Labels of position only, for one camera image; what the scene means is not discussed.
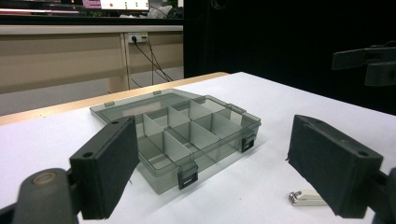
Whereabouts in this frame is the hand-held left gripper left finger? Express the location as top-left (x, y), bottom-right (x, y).
top-left (68, 115), bottom-right (141, 220)

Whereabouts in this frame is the black curtain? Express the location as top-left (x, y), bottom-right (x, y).
top-left (182, 0), bottom-right (396, 116)

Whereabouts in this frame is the computer monitor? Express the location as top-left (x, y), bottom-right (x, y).
top-left (81, 0), bottom-right (150, 11)

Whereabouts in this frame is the beige wooden desk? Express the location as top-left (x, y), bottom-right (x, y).
top-left (0, 23), bottom-right (185, 95)

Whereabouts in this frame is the white wall power socket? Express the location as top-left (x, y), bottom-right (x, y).
top-left (126, 32), bottom-right (149, 45)

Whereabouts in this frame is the black power cable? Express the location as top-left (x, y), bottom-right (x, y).
top-left (132, 36), bottom-right (175, 89)

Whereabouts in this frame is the white crumpled bag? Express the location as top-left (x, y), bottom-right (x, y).
top-left (148, 4), bottom-right (174, 19)

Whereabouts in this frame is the grey transparent compartment storage box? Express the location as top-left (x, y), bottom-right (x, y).
top-left (89, 88), bottom-right (262, 195)

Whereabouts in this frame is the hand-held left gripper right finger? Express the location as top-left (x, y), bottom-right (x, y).
top-left (286, 114), bottom-right (385, 218)

